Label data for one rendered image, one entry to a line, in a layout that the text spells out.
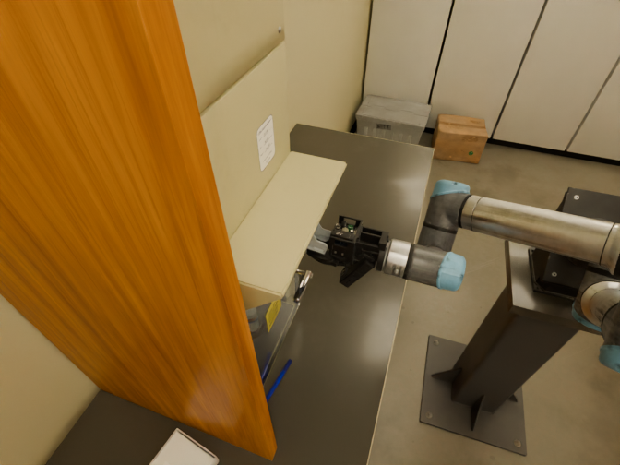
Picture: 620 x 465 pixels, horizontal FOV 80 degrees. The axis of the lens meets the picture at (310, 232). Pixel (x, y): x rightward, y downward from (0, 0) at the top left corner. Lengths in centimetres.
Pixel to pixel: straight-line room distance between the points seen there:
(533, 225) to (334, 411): 63
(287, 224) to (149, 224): 28
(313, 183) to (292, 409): 60
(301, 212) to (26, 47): 41
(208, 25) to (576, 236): 65
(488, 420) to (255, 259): 178
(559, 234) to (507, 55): 288
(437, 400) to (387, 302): 101
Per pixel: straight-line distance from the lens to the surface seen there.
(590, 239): 77
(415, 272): 76
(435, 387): 214
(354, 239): 74
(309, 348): 109
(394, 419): 205
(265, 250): 55
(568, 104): 380
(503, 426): 218
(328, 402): 104
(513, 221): 80
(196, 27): 44
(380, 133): 344
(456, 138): 344
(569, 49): 362
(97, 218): 40
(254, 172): 60
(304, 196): 63
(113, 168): 33
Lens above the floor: 192
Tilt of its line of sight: 46 degrees down
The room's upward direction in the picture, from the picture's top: straight up
